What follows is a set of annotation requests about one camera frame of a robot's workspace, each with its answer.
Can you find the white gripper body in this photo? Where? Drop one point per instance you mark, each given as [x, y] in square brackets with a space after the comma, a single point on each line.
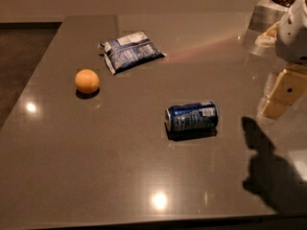
[294, 35]

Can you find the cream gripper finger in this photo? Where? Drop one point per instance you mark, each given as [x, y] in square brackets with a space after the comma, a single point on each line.
[267, 39]
[282, 91]

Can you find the blue pepsi can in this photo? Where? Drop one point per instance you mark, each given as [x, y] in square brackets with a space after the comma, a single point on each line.
[191, 116]

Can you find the blue chip bag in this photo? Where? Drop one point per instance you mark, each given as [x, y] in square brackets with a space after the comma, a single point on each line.
[129, 51]

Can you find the grey metal dispenser base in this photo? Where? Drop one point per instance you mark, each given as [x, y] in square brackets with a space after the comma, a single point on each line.
[265, 13]

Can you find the orange fruit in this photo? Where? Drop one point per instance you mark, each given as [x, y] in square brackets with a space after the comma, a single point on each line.
[87, 81]

